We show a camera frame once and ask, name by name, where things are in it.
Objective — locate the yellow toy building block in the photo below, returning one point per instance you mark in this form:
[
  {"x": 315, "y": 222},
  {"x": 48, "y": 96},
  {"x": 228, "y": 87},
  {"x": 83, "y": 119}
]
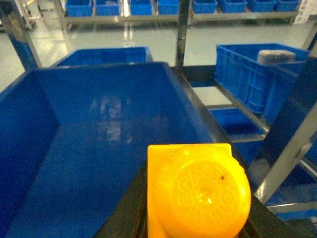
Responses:
[{"x": 196, "y": 191}]

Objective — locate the grey cylinder in crate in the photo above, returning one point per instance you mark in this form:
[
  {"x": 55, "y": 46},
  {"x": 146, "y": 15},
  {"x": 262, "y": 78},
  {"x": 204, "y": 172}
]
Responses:
[{"x": 275, "y": 56}]

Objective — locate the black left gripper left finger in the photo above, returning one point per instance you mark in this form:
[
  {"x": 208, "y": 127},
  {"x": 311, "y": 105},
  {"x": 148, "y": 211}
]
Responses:
[{"x": 129, "y": 218}]

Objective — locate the blue crate behind left bin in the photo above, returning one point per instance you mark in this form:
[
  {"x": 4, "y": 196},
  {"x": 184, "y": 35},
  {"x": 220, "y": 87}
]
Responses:
[{"x": 106, "y": 56}]

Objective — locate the steel rack upright post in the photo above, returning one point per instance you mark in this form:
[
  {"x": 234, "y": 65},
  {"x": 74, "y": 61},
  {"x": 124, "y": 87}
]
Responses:
[{"x": 182, "y": 33}]

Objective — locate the large blue bin left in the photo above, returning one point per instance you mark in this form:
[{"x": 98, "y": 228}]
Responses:
[{"x": 72, "y": 139}]

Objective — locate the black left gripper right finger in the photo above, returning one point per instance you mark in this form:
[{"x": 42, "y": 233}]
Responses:
[{"x": 261, "y": 223}]

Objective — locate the blue ribbed crate with cylinder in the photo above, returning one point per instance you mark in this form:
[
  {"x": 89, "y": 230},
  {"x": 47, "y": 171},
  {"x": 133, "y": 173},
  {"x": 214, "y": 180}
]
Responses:
[{"x": 238, "y": 71}]

